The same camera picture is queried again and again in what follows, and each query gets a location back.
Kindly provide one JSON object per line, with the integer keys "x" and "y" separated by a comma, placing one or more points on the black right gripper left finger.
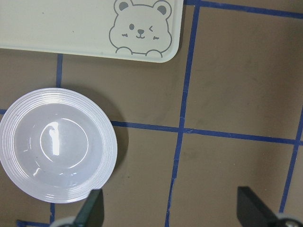
{"x": 92, "y": 212}

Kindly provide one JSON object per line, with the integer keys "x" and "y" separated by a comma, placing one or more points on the cream bear tray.
{"x": 138, "y": 30}

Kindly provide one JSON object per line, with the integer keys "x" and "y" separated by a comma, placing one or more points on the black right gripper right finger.
{"x": 252, "y": 211}

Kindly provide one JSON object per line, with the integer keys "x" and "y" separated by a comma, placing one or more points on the white round plate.
{"x": 57, "y": 145}

